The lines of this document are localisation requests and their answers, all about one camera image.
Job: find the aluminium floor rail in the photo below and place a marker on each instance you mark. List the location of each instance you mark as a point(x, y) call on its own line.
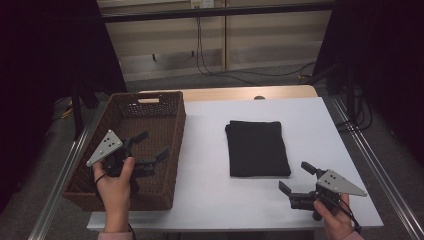
point(56, 196)
point(376, 166)

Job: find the white table board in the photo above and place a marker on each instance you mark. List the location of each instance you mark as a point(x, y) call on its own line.
point(213, 186)

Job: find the round table grommet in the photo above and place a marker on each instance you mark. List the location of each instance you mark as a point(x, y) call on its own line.
point(259, 97)

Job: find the white power strip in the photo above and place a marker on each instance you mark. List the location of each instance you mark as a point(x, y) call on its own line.
point(202, 3)

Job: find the black horizontal bar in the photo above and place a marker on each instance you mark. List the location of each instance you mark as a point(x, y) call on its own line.
point(216, 12)

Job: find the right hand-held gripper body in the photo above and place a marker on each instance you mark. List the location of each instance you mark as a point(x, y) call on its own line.
point(336, 183)

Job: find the person's left hand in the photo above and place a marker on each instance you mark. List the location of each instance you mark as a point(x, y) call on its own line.
point(115, 190)

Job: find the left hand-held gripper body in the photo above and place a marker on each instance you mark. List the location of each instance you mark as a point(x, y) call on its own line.
point(106, 146)

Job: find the black cloth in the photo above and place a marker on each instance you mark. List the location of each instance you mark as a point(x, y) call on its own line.
point(256, 150)

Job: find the person's right hand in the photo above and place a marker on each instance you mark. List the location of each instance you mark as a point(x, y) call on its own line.
point(333, 220)

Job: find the brown woven basket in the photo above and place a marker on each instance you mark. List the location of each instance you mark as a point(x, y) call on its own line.
point(156, 196)

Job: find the black curtain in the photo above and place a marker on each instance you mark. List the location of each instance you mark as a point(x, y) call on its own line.
point(393, 50)
point(40, 66)

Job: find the black metal stand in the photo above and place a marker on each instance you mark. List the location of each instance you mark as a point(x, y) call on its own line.
point(77, 113)

